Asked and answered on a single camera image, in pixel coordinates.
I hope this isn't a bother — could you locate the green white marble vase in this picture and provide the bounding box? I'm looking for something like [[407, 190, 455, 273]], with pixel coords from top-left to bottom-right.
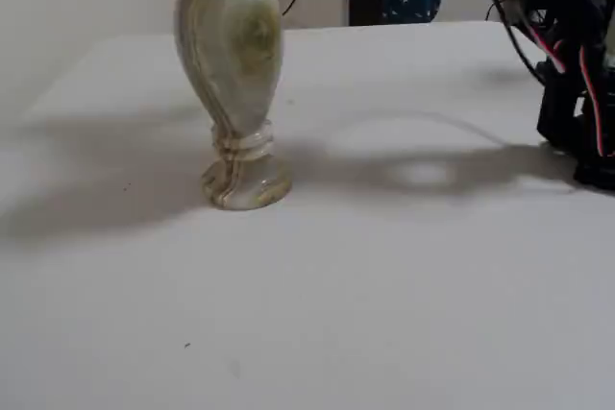
[[173, 0, 293, 211]]

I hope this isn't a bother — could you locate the thin black camera cable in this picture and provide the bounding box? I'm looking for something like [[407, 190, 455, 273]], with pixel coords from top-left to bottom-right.
[[472, 0, 547, 87]]

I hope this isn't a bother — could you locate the red white servo wire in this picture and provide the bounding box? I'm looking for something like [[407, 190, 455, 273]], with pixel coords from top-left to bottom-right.
[[551, 38, 615, 157]]

